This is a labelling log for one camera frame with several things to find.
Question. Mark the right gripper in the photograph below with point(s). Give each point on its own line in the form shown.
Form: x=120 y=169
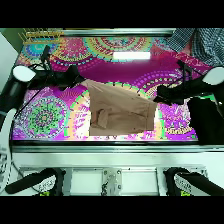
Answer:
x=164 y=94

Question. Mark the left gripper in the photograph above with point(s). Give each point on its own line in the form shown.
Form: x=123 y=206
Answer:
x=72 y=78

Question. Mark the beige pants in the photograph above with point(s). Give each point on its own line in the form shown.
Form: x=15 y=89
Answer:
x=123 y=110

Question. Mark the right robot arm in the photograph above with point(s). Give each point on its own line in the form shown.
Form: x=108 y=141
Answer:
x=213 y=76

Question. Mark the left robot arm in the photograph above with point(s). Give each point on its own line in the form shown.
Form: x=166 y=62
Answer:
x=23 y=74

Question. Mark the checked shirt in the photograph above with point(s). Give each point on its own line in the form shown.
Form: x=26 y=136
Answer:
x=206 y=41

